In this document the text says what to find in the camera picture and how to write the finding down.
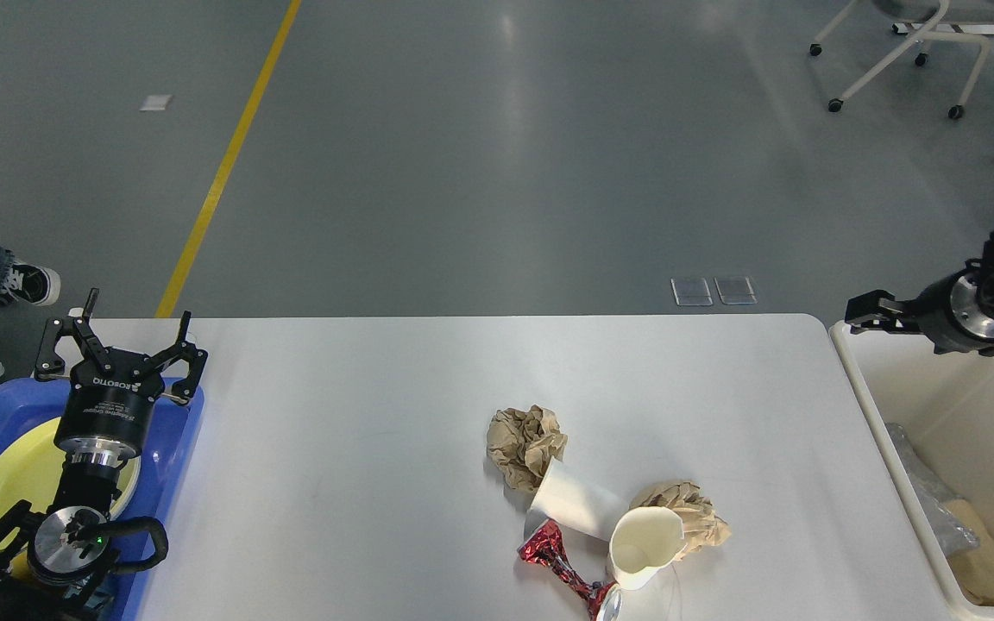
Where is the white plate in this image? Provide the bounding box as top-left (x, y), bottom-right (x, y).
top-left (110, 457), bottom-right (142, 520)

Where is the crushed white paper cup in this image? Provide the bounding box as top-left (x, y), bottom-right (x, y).
top-left (608, 506), bottom-right (686, 590)

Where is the black white sneaker far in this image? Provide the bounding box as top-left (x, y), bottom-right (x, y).
top-left (0, 262), bottom-right (60, 307)

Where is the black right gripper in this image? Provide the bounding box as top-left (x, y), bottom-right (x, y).
top-left (844, 270), bottom-right (994, 357)

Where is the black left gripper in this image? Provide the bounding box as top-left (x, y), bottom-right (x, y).
top-left (34, 288), bottom-right (209, 462)

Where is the brown paper bag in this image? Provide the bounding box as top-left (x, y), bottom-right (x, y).
top-left (944, 499), bottom-right (994, 606)

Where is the white rolling chair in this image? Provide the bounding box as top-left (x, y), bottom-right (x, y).
top-left (826, 1), bottom-right (994, 121)

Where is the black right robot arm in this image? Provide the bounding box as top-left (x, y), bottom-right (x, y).
top-left (844, 231), bottom-right (994, 357)

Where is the red foil wrapper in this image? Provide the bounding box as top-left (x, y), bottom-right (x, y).
top-left (518, 518), bottom-right (622, 620)

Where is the crumpled brown paper ball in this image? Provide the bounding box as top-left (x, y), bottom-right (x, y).
top-left (486, 405), bottom-right (569, 494)

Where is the beige plastic bin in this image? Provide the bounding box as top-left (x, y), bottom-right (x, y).
top-left (829, 323), bottom-right (994, 620)

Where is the yellow plastic plate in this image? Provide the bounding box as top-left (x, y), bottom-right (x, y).
top-left (0, 419), bottom-right (114, 586)

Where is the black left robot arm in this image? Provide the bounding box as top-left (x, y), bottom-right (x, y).
top-left (0, 288), bottom-right (208, 620)

